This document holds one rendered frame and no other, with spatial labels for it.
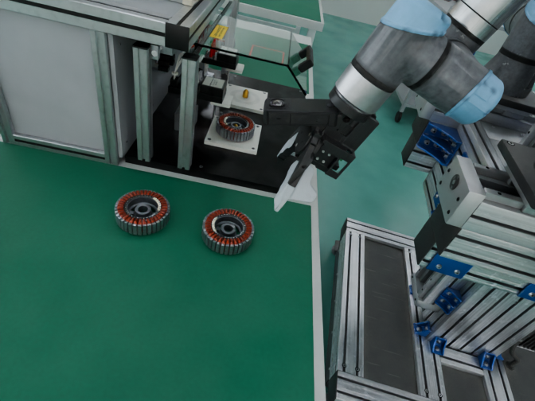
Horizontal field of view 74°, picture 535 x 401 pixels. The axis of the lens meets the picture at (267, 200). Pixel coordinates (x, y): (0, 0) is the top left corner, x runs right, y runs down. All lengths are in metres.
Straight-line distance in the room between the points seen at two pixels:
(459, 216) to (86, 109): 0.84
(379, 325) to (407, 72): 1.11
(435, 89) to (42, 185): 0.80
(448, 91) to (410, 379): 1.08
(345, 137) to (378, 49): 0.14
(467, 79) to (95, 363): 0.67
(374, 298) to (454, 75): 1.13
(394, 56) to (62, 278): 0.65
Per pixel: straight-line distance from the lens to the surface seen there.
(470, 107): 0.57
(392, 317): 1.53
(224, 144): 1.02
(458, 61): 0.55
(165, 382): 0.64
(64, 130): 1.00
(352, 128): 0.58
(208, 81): 1.02
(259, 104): 1.26
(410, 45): 0.52
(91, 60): 0.87
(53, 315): 0.71
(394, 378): 1.41
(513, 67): 1.25
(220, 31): 0.93
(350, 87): 0.53
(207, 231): 0.76
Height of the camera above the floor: 1.34
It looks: 41 degrees down
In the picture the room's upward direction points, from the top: 15 degrees clockwise
